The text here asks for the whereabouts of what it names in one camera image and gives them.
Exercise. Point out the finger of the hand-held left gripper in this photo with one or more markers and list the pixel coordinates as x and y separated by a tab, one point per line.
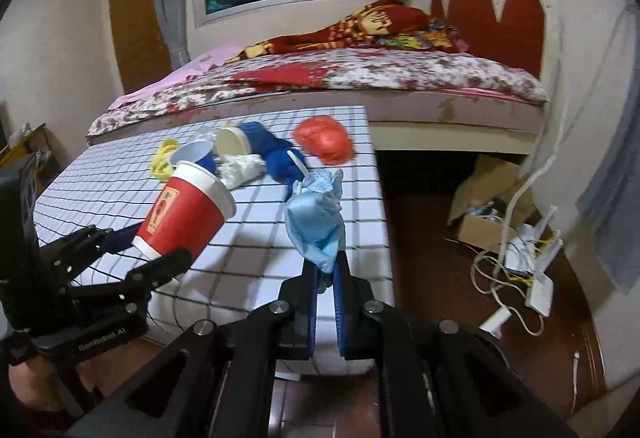
117	239
150	275

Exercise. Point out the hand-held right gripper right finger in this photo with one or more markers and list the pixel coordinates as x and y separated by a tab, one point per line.
342	313

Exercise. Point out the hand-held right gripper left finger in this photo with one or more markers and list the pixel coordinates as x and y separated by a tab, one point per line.
310	308

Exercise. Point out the red paper cup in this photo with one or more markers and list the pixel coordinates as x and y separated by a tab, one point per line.
185	213

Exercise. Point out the blue face mask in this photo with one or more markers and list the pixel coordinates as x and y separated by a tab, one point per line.
312	223

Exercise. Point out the yellow plastic bag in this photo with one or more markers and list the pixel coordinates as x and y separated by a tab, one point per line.
164	161

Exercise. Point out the small blue paper cup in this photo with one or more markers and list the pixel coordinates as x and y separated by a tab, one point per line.
197	155

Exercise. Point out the clear plastic wrapper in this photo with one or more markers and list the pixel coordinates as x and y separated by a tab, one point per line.
206	135

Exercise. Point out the white tissue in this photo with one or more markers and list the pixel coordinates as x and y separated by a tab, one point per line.
240	171

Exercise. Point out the dark blue cloth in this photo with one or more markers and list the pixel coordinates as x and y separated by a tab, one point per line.
279	162

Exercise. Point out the person's left forearm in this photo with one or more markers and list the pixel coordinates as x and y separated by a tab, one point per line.
30	383

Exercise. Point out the white checked tablecloth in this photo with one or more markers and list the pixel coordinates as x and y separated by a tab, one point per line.
125	188

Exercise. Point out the white plastic straw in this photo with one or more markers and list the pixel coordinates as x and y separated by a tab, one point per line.
299	162

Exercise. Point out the blue cup with white inside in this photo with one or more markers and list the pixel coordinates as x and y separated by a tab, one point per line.
235	142

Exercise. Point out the white power adapter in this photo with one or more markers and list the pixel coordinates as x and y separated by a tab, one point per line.
497	322

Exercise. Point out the cardboard box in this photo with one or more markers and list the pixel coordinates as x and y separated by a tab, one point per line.
480	228

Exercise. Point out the red plastic bag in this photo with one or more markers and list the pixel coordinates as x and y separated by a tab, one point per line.
325	137

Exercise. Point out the pink cloth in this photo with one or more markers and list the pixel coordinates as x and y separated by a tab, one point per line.
200	62

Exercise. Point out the white router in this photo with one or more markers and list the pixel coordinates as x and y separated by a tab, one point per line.
540	293

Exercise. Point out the wooden door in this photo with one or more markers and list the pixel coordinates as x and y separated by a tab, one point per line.
135	27

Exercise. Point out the bed with floral blanket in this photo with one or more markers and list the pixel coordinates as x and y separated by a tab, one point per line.
400	72

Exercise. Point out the red printed blanket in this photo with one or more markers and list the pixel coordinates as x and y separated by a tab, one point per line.
370	22

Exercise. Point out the colourful printed pillow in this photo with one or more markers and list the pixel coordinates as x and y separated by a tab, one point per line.
440	35

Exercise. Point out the grey hanging cloth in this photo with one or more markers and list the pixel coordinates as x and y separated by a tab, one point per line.
615	167

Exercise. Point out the red scalloped headboard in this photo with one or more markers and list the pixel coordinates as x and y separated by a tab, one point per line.
480	12

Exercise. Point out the pale bed frame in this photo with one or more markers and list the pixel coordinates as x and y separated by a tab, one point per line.
450	117

